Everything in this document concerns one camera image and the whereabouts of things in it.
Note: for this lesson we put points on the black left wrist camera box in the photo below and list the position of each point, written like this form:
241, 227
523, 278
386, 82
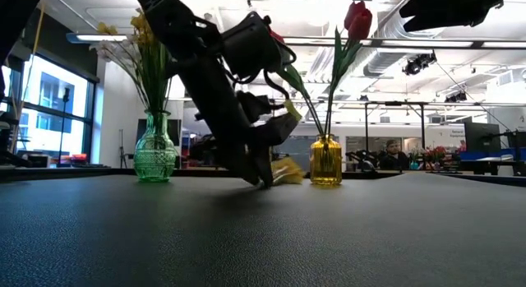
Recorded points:
252, 48

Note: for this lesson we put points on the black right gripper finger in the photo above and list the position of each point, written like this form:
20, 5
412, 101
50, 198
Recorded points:
439, 9

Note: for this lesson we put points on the blue desk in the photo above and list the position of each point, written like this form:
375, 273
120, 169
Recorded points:
493, 157

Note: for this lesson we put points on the black computer monitor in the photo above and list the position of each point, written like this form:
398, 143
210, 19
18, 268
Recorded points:
481, 137

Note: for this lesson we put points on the yellow artificial flower bunch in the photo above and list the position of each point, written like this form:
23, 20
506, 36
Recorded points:
141, 28
289, 172

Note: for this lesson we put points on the red flower bouquet in pot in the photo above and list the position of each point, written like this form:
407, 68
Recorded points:
431, 153

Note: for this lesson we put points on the yellow glass vase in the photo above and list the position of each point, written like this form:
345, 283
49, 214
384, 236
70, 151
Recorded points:
325, 163

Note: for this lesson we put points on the person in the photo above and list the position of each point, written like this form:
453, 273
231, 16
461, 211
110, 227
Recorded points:
392, 153

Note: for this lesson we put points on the black background robot arm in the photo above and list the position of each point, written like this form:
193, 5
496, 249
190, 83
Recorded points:
361, 159

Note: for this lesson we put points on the white box device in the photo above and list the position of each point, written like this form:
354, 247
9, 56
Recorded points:
36, 160

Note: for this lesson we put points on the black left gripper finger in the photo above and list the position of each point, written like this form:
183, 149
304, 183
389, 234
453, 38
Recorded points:
222, 122
275, 126

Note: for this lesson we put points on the green glass vase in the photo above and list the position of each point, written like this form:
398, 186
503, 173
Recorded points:
155, 155

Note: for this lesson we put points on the black metal station frame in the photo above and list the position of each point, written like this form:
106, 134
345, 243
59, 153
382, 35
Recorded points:
394, 103

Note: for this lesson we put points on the thin black tripod stand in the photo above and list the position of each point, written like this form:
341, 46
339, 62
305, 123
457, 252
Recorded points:
122, 151

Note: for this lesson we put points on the black framed window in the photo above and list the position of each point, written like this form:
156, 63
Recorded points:
49, 98

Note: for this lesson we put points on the black ceiling spotlight cluster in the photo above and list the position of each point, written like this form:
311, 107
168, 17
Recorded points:
419, 64
455, 97

